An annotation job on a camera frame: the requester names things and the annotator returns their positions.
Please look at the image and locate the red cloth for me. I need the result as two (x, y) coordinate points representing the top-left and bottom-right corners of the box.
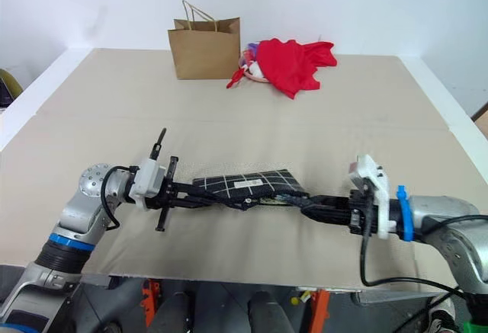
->
(254, 38), (339, 100)

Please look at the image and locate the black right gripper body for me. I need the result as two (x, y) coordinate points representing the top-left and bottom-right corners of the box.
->
(348, 187), (380, 237)

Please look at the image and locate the black camera cable plug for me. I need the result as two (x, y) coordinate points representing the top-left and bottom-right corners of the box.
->
(149, 127), (168, 161)

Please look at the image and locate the brown cardboard box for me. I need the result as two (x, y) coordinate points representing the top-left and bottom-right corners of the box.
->
(471, 103), (488, 136)

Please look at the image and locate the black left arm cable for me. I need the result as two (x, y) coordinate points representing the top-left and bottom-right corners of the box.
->
(100, 165), (133, 232)

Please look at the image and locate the blue wrist clamp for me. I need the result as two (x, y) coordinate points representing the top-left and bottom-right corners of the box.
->
(395, 184), (415, 242)

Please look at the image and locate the dark grey rounded shape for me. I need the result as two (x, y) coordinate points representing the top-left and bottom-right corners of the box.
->
(150, 290), (192, 333)
(246, 290), (297, 333)

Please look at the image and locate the grey metal table bracket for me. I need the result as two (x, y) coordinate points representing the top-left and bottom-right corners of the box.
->
(349, 290), (434, 306)
(80, 273), (112, 288)

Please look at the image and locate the brown paper bag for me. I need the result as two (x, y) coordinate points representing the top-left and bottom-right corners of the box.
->
(167, 0), (242, 81)

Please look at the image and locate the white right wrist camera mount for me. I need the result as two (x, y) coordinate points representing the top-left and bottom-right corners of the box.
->
(347, 153), (397, 240)

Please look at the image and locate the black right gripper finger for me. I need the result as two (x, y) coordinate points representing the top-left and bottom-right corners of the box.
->
(300, 194), (352, 212)
(303, 210), (352, 229)

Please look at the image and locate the orange table clamp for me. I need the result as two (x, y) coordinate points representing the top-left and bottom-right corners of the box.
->
(307, 289), (331, 333)
(140, 278), (161, 328)

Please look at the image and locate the olive green chair back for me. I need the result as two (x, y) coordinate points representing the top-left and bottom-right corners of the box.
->
(0, 68), (24, 107)

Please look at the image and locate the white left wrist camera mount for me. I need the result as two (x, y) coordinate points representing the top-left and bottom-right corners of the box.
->
(128, 157), (169, 210)

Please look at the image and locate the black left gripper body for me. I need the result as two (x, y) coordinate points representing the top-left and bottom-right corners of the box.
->
(143, 155), (181, 233)

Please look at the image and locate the black white grid pouch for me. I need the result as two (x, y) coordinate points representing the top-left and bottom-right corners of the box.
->
(191, 169), (310, 212)

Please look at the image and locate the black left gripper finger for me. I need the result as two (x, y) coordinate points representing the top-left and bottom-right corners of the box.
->
(175, 182), (246, 211)
(173, 196), (234, 210)

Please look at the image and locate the pink and white toy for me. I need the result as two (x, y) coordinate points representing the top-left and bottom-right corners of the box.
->
(237, 41), (270, 82)

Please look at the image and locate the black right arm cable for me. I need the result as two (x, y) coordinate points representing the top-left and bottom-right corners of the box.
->
(422, 213), (488, 232)

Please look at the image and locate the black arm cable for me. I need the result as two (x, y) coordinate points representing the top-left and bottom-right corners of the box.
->
(100, 165), (133, 232)
(422, 213), (488, 232)

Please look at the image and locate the red ribbon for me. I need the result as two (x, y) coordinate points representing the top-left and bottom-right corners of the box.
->
(226, 66), (247, 90)

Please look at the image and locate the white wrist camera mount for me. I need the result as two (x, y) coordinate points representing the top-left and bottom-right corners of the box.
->
(128, 157), (169, 210)
(347, 153), (397, 240)

